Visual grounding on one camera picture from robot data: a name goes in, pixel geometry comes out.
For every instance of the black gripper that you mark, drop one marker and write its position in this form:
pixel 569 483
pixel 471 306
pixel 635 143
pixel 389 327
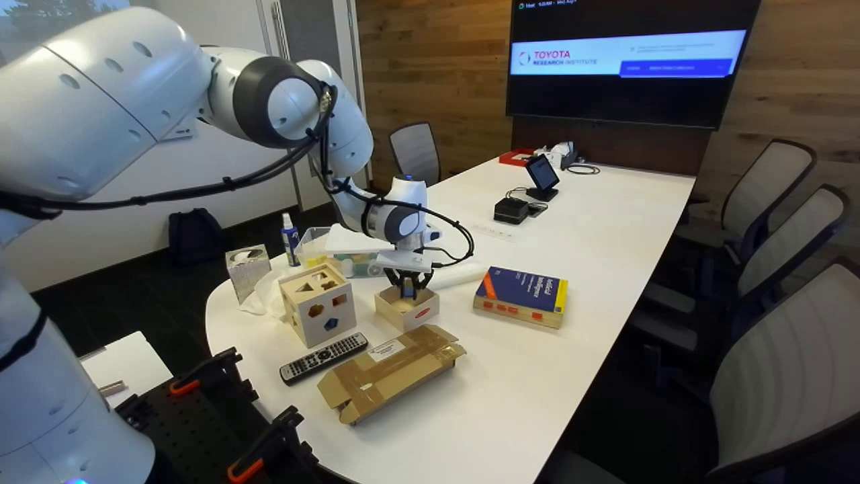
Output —
pixel 411 279

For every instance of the white lunchbox lid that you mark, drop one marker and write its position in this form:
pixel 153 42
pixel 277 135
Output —
pixel 346 237

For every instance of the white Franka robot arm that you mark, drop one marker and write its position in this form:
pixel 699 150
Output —
pixel 89 110

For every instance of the small open wooden box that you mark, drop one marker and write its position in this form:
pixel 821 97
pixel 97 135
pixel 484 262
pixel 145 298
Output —
pixel 407 317

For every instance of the clear plastic lunchbox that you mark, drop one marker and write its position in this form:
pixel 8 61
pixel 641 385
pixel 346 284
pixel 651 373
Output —
pixel 364 264

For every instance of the flat open cardboard box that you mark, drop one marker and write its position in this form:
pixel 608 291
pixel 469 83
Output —
pixel 391 378

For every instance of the small black box device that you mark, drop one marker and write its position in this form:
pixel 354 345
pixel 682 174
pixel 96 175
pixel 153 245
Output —
pixel 512 212

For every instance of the grey tissue box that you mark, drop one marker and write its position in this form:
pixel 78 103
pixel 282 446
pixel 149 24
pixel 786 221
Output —
pixel 246 272

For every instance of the small white box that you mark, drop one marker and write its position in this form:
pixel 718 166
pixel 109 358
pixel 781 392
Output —
pixel 561 154

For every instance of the wooden shape sorter cube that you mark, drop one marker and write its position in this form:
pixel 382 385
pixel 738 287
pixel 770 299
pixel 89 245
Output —
pixel 319 310

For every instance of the black tv remote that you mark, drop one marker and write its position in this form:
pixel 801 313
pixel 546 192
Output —
pixel 324 358

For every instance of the blue spray bottle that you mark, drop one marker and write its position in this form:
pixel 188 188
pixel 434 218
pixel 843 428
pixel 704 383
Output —
pixel 289 243

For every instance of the grey mesh office chair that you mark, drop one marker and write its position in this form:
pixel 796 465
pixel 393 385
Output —
pixel 414 153
pixel 788 378
pixel 768 192
pixel 794 243

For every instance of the red flat object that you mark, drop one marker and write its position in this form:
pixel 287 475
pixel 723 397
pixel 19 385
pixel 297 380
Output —
pixel 515 157

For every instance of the black tablet on stand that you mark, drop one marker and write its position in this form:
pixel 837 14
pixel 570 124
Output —
pixel 540 175

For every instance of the dark wooden tv console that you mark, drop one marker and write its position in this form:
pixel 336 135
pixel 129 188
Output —
pixel 618 143

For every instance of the black mounting plate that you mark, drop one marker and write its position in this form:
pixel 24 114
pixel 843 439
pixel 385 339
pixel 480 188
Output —
pixel 191 431

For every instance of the white stand panel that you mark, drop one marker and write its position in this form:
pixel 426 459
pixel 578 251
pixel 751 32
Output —
pixel 124 364

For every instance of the wall mounted tv screen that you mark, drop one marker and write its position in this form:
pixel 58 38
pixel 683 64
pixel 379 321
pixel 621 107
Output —
pixel 626 64

